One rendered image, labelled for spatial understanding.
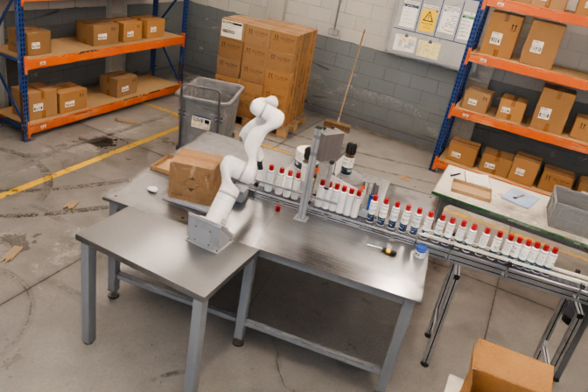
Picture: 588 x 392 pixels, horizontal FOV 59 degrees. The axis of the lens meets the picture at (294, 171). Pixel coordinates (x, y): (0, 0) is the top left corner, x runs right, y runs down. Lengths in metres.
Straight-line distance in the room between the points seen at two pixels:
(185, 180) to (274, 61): 3.68
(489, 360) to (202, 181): 1.99
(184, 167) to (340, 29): 5.05
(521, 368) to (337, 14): 6.30
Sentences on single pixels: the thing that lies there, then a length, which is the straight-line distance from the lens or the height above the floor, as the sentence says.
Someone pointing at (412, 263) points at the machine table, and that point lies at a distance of 3.42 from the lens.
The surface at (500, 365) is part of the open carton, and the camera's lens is 2.57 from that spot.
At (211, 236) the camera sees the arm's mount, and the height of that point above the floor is 0.93.
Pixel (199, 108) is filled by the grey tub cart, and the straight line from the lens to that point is 5.78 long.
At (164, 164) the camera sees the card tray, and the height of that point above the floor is 0.83.
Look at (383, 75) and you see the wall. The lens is 7.93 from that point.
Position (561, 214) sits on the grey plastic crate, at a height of 0.93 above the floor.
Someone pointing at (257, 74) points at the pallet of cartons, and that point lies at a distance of 7.05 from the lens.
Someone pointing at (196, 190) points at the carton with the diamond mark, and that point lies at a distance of 3.50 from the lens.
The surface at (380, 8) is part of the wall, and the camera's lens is 7.86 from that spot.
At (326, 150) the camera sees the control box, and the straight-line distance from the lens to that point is 3.34.
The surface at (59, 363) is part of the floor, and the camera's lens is 3.67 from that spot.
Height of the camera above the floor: 2.60
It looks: 25 degrees down
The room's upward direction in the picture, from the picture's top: 10 degrees clockwise
